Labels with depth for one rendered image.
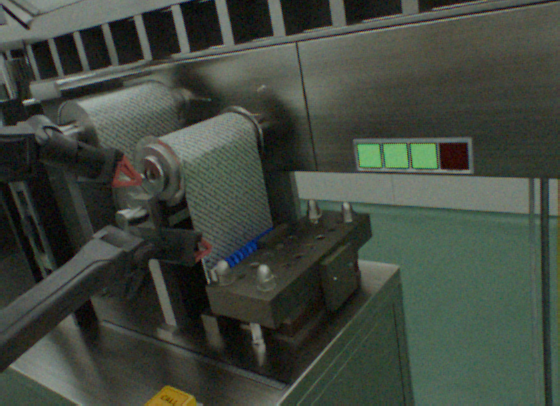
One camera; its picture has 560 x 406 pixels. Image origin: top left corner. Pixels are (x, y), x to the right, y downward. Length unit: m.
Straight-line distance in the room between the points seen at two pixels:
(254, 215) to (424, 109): 0.44
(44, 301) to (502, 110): 0.80
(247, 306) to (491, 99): 0.58
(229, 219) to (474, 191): 2.72
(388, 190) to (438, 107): 2.88
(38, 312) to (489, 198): 3.22
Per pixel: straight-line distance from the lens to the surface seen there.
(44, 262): 1.33
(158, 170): 0.99
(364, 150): 1.10
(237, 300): 0.96
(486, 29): 0.97
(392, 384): 1.31
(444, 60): 1.00
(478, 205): 3.68
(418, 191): 3.78
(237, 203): 1.10
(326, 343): 1.00
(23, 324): 0.70
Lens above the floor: 1.48
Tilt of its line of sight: 19 degrees down
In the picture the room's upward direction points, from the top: 11 degrees counter-clockwise
